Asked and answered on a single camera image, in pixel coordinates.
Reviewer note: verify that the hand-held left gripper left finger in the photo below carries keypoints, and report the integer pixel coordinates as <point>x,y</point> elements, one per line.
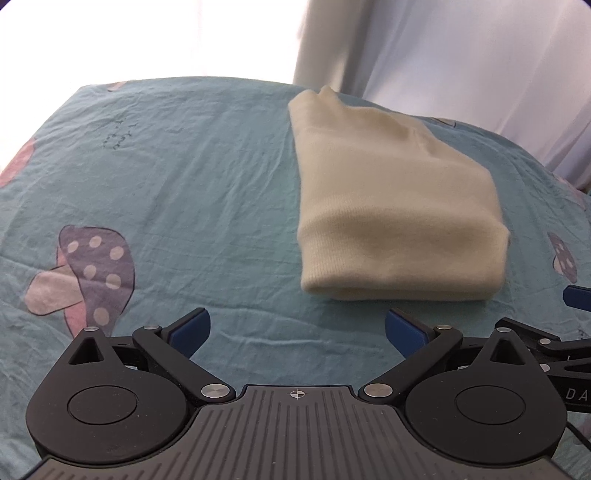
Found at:
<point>193,330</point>

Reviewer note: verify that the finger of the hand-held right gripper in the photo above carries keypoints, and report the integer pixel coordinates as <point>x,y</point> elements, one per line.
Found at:
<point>579,296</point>
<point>540,339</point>

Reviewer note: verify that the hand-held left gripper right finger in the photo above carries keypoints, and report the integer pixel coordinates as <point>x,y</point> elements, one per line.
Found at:
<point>405,333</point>

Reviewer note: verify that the cream knit sweater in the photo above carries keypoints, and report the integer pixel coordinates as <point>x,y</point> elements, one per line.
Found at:
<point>383,203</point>

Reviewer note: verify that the teal mushroom print bed sheet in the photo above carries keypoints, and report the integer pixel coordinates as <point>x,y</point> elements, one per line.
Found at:
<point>184,184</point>

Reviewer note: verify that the white curtain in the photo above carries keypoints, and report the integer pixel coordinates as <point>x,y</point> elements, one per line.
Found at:
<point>452,60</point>

